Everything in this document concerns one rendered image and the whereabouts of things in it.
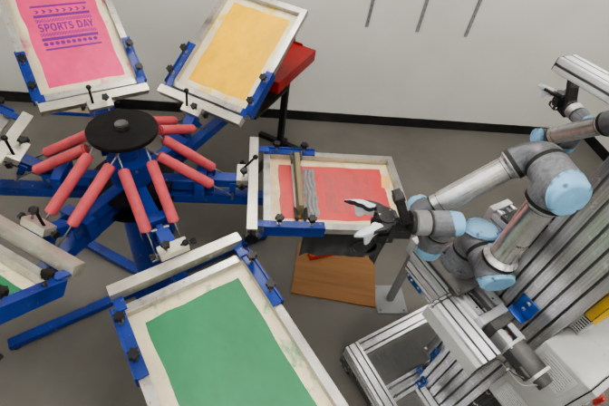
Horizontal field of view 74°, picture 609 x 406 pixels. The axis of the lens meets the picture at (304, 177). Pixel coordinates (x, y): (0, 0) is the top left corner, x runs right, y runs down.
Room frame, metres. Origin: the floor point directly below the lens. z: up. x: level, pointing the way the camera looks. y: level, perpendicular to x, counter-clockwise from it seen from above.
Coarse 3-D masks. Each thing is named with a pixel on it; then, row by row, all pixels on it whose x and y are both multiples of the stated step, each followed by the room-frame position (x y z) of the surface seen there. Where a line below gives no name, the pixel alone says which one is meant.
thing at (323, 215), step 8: (280, 192) 1.52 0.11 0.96; (288, 192) 1.53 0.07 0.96; (320, 192) 1.57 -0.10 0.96; (280, 200) 1.46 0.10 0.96; (288, 200) 1.47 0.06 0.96; (304, 200) 1.49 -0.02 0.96; (320, 200) 1.51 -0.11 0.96; (376, 200) 1.59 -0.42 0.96; (384, 200) 1.60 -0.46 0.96; (280, 208) 1.40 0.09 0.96; (288, 208) 1.41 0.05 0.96; (320, 208) 1.45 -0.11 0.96; (288, 216) 1.37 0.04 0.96; (320, 216) 1.40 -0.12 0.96; (328, 216) 1.41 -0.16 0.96; (336, 216) 1.42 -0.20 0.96; (344, 216) 1.43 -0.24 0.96; (352, 216) 1.44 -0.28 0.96; (368, 216) 1.47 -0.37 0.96
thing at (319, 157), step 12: (264, 156) 1.75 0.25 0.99; (276, 156) 1.78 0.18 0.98; (288, 156) 1.80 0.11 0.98; (312, 156) 1.83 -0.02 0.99; (324, 156) 1.85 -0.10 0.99; (336, 156) 1.87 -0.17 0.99; (348, 156) 1.89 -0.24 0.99; (360, 156) 1.91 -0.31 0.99; (372, 156) 1.93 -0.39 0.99; (384, 156) 1.95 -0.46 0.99; (264, 168) 1.65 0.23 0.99; (264, 180) 1.55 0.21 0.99; (396, 180) 1.75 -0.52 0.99; (264, 192) 1.46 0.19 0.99; (264, 204) 1.38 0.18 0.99; (264, 216) 1.31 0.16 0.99; (336, 228) 1.31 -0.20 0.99; (348, 228) 1.32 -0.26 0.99; (360, 228) 1.34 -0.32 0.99
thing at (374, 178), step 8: (280, 168) 1.71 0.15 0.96; (288, 168) 1.72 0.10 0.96; (304, 168) 1.75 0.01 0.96; (312, 168) 1.76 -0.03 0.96; (320, 168) 1.77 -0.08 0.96; (328, 168) 1.79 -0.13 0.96; (336, 168) 1.80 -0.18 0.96; (344, 168) 1.81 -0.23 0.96; (280, 176) 1.65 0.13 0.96; (288, 176) 1.66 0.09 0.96; (320, 176) 1.71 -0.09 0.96; (368, 176) 1.78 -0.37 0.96; (376, 176) 1.79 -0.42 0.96; (280, 184) 1.58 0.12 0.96; (288, 184) 1.59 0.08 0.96; (320, 184) 1.64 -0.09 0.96; (376, 184) 1.72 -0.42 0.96; (376, 192) 1.66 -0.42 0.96; (384, 192) 1.67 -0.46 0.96
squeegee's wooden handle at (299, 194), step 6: (294, 156) 1.73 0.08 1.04; (294, 162) 1.70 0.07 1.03; (294, 168) 1.67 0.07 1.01; (300, 168) 1.63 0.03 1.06; (294, 174) 1.64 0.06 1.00; (300, 174) 1.58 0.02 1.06; (300, 180) 1.53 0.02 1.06; (300, 186) 1.49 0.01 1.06; (300, 192) 1.44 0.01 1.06; (300, 198) 1.40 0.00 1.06; (300, 204) 1.36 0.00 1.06; (300, 210) 1.36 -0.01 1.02
